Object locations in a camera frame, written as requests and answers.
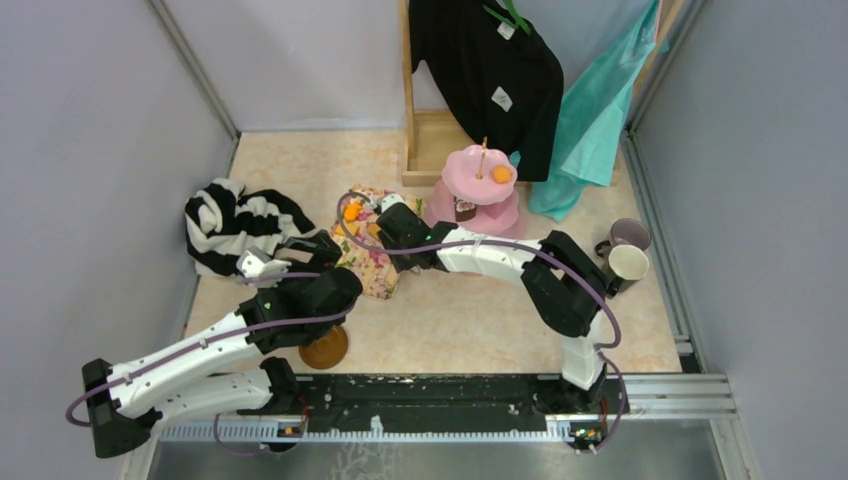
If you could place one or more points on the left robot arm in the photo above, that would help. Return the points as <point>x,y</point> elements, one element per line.
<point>230,365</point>

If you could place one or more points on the purple mug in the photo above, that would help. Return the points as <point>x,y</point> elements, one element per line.
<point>625,231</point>

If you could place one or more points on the brown wooden coaster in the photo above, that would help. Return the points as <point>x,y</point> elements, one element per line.
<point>327,351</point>

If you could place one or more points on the round ridged biscuit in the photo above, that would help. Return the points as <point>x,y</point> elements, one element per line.
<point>373,231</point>

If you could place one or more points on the floral serving tray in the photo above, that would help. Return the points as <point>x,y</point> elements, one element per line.
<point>375,270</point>

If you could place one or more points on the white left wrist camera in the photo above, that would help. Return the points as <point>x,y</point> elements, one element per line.
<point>255,267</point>

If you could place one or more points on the green clothes hanger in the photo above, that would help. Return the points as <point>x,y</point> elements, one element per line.
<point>507,13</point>

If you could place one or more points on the teal t-shirt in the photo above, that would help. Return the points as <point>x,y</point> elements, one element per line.
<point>591,117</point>

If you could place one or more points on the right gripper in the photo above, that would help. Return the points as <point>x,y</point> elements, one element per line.
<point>401,264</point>

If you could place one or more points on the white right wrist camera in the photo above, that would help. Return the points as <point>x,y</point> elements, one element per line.
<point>387,201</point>

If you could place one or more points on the round smooth biscuit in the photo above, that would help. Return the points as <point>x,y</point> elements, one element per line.
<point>501,174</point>

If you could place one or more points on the grey mug with white interior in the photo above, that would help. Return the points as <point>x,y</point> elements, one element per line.
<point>624,266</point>

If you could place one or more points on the black and white striped cloth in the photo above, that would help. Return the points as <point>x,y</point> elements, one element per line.
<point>223,220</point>

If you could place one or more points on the black t-shirt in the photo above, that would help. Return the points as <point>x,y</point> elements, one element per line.
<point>504,87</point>

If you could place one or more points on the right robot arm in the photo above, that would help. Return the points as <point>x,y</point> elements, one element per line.
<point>565,286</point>

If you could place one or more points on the chocolate cake slice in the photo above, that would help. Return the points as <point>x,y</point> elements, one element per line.
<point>464,210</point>

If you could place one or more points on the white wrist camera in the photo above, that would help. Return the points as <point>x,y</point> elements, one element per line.
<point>255,267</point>
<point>387,201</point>

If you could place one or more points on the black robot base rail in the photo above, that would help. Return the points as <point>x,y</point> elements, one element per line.
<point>493,408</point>

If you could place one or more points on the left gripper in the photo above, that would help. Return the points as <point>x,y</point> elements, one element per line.
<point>319,244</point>

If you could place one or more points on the pink three-tier cake stand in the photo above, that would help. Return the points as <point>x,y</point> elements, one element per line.
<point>467,175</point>

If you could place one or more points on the rectangular yellow biscuit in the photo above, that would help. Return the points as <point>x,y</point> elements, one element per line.
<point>349,229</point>

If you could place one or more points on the orange fish shaped biscuit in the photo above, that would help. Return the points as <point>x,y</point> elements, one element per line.
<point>352,211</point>

